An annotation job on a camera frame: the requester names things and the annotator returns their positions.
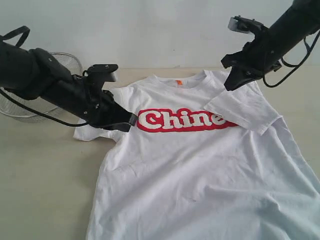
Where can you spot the white t-shirt red print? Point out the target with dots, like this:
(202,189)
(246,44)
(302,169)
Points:
(201,163)

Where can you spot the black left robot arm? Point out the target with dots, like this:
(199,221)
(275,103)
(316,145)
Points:
(35,73)

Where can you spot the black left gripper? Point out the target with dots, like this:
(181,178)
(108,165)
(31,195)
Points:
(97,108)

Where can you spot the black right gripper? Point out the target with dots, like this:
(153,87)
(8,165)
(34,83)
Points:
(257,58)

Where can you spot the metal mesh basket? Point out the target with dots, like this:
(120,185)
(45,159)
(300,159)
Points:
(9,109)

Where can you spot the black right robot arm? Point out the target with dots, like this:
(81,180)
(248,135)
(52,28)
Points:
(300,20)

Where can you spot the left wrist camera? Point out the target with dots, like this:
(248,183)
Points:
(98,74)

